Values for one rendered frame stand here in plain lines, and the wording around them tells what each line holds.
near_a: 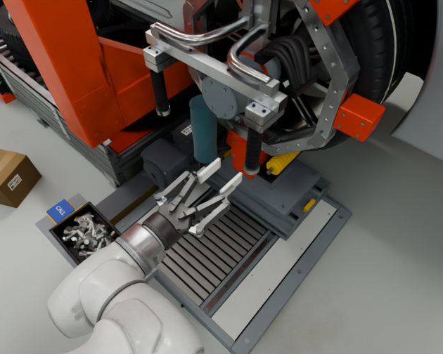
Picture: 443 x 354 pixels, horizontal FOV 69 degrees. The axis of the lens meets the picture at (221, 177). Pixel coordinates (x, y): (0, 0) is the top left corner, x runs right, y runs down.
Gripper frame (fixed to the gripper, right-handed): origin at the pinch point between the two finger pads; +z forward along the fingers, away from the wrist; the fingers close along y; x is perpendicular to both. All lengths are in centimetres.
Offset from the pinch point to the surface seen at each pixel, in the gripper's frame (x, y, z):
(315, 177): -60, 2, 64
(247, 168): -6.4, 0.0, 10.1
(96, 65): -2, -60, 8
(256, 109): 12.1, -0.4, 11.6
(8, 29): -33, -171, 18
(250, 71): 18.2, -4.5, 14.2
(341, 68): 15.2, 7.5, 32.2
